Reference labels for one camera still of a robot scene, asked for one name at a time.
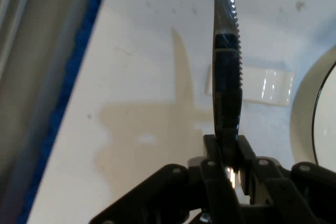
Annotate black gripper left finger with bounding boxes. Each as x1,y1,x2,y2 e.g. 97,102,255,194
89,134,242,224

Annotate serrated steel knife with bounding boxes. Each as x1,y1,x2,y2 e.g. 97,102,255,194
211,0,244,174

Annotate white plate with black rim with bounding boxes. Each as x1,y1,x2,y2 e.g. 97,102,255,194
290,45,336,167

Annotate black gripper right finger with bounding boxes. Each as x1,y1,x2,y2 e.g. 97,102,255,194
237,135,336,224

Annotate white ceramic cutlery rest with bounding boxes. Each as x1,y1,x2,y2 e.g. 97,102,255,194
205,63,295,106

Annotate aluminium wall rail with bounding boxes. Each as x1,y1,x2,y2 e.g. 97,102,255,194
0,0,37,72

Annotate blue tape strip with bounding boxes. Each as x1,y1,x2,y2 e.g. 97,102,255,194
19,0,112,224

